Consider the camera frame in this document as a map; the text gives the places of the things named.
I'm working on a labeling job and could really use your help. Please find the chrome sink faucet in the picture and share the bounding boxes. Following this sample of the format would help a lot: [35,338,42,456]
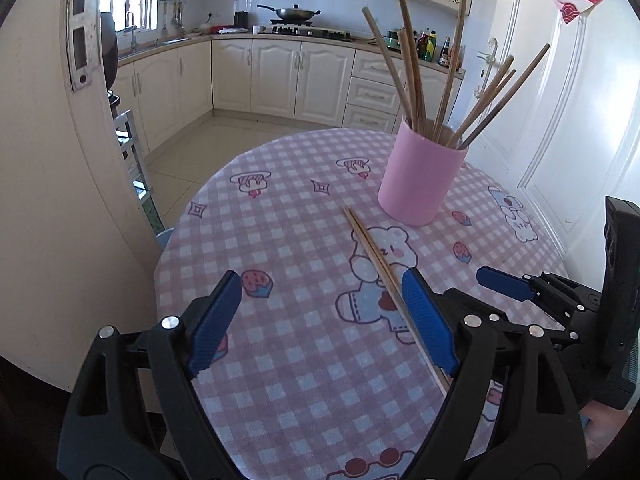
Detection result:
[125,11,140,52]

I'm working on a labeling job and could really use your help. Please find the black wok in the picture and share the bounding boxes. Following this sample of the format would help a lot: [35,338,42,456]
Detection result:
[256,4,322,23]

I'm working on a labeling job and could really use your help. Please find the metal shelf rack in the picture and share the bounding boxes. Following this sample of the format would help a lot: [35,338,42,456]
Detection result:
[107,90,166,236]

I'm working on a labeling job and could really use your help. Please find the pink checked tablecloth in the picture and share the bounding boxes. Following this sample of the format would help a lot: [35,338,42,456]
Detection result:
[156,127,571,480]

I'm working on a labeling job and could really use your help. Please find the white door handle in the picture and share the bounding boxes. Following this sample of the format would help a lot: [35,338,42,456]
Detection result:
[477,37,501,98]

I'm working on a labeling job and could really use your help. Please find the gas stove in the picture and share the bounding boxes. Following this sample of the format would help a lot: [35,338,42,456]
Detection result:
[257,25,352,42]

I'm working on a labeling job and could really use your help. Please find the cream lower kitchen cabinets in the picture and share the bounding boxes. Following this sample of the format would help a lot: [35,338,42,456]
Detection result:
[112,37,466,153]

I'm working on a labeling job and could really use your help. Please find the pink cup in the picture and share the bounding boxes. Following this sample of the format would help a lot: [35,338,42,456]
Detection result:
[377,116,469,227]

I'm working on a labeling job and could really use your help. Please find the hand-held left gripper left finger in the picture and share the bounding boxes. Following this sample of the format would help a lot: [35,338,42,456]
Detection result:
[57,270,243,480]

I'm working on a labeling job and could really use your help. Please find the thin wooden chopstick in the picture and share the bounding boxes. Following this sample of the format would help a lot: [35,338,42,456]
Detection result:
[348,208,452,394]
[343,206,450,395]

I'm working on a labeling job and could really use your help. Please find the bunch of wooden chopsticks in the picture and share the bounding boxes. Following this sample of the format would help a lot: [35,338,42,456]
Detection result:
[361,0,551,151]

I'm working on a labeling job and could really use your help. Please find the black countertop appliance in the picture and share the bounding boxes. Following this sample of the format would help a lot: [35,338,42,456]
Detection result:
[100,11,119,92]

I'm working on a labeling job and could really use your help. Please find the metal door strike plate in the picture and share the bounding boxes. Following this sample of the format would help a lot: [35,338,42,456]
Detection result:
[62,0,101,92]

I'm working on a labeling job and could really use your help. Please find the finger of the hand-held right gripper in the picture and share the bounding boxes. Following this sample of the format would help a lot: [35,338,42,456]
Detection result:
[476,266,602,322]
[444,287,572,344]

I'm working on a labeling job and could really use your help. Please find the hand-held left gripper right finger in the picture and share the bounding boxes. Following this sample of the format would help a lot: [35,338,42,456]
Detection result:
[401,267,588,480]

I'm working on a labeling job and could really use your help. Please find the white panel door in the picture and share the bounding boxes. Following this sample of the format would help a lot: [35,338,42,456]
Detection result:
[450,0,640,311]

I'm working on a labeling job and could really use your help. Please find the person's right hand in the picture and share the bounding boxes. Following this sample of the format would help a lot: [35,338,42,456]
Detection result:
[581,400,617,467]

